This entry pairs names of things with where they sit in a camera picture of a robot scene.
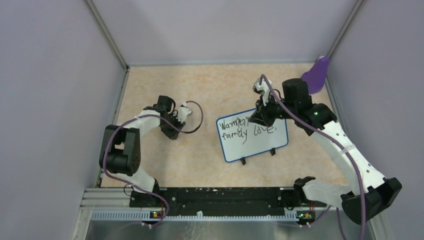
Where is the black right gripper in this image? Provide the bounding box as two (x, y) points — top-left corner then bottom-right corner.
(249, 92), (297, 127)

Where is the blue framed whiteboard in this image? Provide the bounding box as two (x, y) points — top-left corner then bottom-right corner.
(215, 108), (289, 163)

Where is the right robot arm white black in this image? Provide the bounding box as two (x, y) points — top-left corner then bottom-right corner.
(248, 75), (402, 225)

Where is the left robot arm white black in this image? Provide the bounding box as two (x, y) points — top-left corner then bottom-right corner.
(99, 95), (193, 207)

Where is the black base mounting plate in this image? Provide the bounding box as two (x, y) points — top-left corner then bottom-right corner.
(129, 187), (325, 217)

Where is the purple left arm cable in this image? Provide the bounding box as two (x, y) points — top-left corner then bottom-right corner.
(101, 100), (204, 229)

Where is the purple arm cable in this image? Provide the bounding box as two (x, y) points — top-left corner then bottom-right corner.
(101, 100), (204, 229)
(258, 74), (367, 240)

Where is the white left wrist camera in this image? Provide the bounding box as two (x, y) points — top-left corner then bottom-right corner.
(173, 101), (193, 123)

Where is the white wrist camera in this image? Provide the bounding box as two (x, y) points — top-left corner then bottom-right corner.
(252, 77), (273, 106)
(173, 101), (193, 123)

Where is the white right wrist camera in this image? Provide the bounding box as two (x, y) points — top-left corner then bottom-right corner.
(252, 77), (273, 106)

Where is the white slotted cable duct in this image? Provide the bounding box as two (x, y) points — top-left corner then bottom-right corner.
(91, 210), (299, 222)

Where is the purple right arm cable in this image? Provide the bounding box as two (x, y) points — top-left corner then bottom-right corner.
(258, 74), (367, 240)

